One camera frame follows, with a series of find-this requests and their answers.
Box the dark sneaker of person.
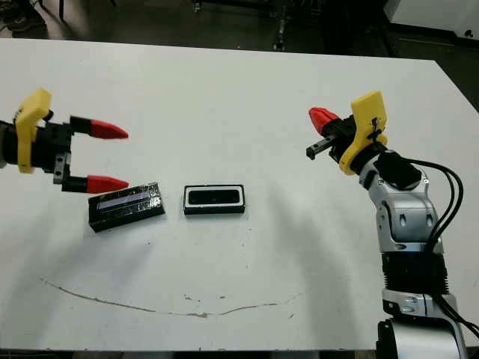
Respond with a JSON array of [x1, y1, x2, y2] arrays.
[[7, 16, 49, 34]]

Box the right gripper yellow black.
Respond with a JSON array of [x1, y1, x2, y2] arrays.
[[305, 90, 389, 177]]

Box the black chair legs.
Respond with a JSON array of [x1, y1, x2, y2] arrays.
[[33, 0, 119, 25]]

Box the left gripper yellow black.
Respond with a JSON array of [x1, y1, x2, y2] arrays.
[[14, 88, 130, 195]]

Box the black metal stand post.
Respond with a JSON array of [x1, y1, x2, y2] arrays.
[[272, 18, 289, 52]]

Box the white cabinet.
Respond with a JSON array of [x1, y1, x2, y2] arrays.
[[383, 0, 479, 38]]

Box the black box lid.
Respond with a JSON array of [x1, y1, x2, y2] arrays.
[[88, 182, 167, 233]]

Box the black box with white liner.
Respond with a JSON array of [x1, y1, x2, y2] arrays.
[[183, 183, 246, 215]]

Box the small black camera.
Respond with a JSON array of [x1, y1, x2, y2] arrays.
[[188, 188, 240, 206]]

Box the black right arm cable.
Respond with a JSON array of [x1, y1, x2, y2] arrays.
[[403, 159, 479, 340]]

